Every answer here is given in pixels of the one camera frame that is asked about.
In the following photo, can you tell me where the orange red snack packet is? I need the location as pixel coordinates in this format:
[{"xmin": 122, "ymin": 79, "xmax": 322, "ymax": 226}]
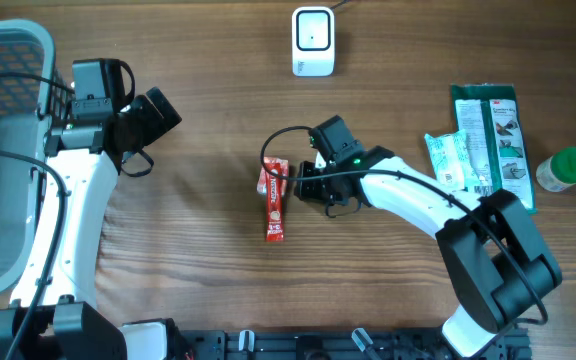
[{"xmin": 256, "ymin": 168, "xmax": 267, "ymax": 195}]

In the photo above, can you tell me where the teal tissue packet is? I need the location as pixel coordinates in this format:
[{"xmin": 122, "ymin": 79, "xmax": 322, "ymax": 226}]
[{"xmin": 424, "ymin": 130, "xmax": 480, "ymax": 190}]

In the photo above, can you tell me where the green sponge package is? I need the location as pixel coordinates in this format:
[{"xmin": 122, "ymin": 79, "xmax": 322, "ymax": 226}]
[{"xmin": 451, "ymin": 83, "xmax": 537, "ymax": 214}]

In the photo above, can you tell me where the green lid jar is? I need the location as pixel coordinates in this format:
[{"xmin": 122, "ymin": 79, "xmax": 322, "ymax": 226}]
[{"xmin": 536, "ymin": 147, "xmax": 576, "ymax": 192}]

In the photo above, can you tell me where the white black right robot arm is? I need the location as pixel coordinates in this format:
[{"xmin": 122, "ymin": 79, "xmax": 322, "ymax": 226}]
[{"xmin": 295, "ymin": 116, "xmax": 563, "ymax": 358}]

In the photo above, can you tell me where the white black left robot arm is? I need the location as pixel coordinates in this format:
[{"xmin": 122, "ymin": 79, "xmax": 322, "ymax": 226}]
[{"xmin": 0, "ymin": 59, "xmax": 191, "ymax": 359}]

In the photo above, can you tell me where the white barcode scanner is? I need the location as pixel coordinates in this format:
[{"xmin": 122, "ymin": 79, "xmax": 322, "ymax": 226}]
[{"xmin": 291, "ymin": 6, "xmax": 336, "ymax": 77}]

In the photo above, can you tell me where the grey plastic mesh basket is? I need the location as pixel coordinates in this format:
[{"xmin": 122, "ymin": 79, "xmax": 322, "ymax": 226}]
[{"xmin": 0, "ymin": 19, "xmax": 72, "ymax": 293}]

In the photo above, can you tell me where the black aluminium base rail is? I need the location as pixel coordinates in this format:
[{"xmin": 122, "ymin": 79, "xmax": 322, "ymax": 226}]
[{"xmin": 177, "ymin": 327, "xmax": 532, "ymax": 360}]

